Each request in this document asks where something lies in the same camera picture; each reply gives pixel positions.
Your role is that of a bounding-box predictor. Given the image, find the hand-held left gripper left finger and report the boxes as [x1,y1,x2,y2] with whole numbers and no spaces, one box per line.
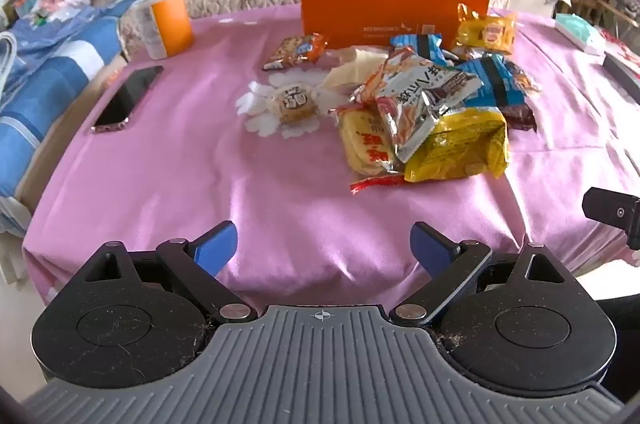
[84,220,258,324]

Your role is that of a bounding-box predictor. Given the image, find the round pastry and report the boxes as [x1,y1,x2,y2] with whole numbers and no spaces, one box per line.
[267,85,320,125]

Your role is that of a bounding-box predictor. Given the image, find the blue striped bedding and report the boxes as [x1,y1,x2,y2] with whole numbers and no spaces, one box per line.
[0,0,151,237]

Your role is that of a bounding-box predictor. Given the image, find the orange cardboard box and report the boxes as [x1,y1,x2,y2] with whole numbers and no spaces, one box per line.
[300,0,491,51]

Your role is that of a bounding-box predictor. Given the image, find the silver and orange snack bag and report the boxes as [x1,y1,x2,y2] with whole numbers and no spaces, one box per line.
[352,47,483,164]

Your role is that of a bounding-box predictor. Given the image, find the cream snack packet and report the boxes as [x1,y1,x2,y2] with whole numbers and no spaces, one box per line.
[325,46,391,96]

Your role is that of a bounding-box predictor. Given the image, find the long black box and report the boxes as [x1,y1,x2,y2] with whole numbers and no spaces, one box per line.
[602,52,640,93]

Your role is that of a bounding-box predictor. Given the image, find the small orange snack packet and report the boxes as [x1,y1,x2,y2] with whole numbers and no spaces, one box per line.
[262,33,327,71]

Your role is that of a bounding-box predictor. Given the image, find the small yellow snack packet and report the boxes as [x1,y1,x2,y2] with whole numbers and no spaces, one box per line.
[452,3,517,58]

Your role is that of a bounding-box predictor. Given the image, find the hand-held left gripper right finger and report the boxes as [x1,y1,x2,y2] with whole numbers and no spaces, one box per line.
[390,221,571,326]

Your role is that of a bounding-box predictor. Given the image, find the black smartphone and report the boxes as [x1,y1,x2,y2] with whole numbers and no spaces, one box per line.
[91,65,165,134]

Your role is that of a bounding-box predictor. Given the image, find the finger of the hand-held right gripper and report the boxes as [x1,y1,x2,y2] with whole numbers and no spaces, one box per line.
[582,187,640,250]

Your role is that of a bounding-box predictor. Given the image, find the yellow cracker pack red trim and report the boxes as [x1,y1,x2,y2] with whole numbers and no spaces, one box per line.
[336,104,407,195]

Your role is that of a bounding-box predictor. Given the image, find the brown snack packet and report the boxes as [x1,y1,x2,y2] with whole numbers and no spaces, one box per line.
[497,102,539,132]

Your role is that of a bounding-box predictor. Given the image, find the large yellow snack bag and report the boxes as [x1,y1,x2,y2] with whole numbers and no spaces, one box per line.
[404,107,510,183]

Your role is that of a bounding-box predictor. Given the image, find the teal tissue pack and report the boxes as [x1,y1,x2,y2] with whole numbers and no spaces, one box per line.
[554,13,609,56]

